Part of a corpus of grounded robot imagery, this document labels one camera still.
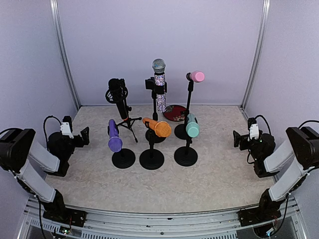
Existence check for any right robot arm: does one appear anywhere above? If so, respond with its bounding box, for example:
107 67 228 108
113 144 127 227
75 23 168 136
233 117 319 226

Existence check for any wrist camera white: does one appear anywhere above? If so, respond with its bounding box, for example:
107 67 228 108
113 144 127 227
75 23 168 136
60 122 74 139
249 123 260 140

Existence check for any glitter silver-head microphone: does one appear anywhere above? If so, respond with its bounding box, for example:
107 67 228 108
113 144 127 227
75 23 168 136
152 58 167 113

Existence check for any black tripod mic stand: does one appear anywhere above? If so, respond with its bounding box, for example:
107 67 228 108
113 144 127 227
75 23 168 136
117 100 142 143

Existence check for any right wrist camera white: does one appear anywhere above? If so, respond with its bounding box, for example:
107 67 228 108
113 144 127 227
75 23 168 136
249 123 260 140

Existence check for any aluminium front rail frame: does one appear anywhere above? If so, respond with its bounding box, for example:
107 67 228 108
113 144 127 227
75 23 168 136
16 196 309 239

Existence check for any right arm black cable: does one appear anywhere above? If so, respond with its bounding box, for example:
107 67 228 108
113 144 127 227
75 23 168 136
251 115 272 136

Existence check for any teal microphone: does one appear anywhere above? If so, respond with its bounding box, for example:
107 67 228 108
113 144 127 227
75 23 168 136
185 113 200 138

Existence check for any left aluminium corner post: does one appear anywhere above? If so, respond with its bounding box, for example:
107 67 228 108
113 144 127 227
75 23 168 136
50 0 81 111

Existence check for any right aluminium corner post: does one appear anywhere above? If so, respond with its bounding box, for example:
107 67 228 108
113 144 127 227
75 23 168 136
240 0 271 112

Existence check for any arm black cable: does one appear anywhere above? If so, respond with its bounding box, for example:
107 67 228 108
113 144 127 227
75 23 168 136
43 115 63 145
251 115 272 136

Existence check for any tall black stand back-right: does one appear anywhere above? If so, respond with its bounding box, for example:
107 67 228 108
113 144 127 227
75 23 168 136
174 72 194 140

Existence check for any black round-base stand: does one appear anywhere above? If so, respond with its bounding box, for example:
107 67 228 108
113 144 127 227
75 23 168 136
174 123 198 167
112 148 136 169
139 127 164 170

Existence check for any red floral round plate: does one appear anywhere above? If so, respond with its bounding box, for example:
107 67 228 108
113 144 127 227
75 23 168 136
163 105 186 122

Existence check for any black microphone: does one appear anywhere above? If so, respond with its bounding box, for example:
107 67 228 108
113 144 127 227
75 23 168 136
105 78 129 120

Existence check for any orange microphone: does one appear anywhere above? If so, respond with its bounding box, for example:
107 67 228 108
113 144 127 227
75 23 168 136
143 118 171 137

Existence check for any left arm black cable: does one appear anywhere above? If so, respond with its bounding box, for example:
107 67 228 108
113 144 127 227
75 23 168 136
43 115 63 145

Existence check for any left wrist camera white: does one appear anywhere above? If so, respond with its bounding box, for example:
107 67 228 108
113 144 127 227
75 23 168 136
60 122 74 139

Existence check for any pink microphone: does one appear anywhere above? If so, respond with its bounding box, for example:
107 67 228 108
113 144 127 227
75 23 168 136
186 71 205 83

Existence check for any black stand with phone clamp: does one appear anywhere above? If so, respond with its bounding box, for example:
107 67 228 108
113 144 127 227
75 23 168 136
145 77 165 143

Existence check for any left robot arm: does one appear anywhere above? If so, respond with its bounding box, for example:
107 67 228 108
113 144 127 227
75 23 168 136
0 116 90 227

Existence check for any aluminium corner post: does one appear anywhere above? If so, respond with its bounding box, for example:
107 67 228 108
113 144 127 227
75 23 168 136
50 0 81 111
240 0 271 112

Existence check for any purple microphone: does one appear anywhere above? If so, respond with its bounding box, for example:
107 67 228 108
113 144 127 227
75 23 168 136
108 119 123 152

